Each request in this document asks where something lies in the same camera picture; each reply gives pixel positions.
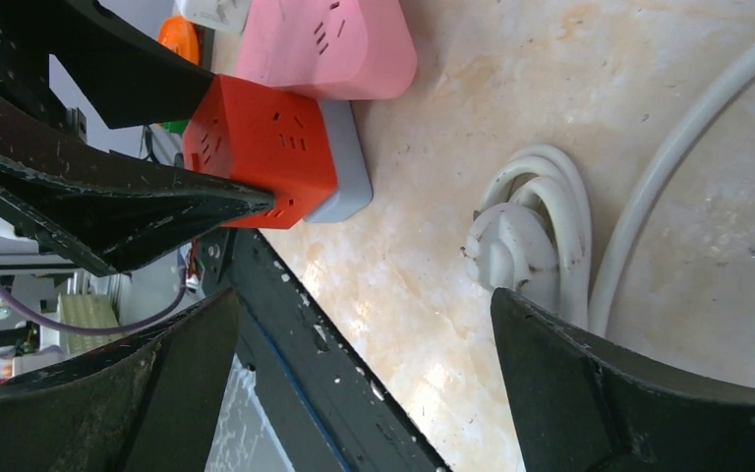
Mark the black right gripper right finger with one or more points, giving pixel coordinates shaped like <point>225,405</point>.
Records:
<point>582,403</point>

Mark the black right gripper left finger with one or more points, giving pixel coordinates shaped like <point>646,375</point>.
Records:
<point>147,402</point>

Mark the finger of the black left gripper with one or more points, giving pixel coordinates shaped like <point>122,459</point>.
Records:
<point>127,77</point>
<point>105,211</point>

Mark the red cube socket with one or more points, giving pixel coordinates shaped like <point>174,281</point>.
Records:
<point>265,137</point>

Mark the orange tape roll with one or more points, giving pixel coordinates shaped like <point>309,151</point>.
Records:
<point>179,35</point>

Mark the pink triangular power strip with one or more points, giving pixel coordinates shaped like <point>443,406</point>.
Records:
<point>329,49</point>

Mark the light blue power strip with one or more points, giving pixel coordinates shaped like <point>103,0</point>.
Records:
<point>354,191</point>

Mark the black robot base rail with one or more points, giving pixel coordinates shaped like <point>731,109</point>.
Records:
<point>330,411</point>

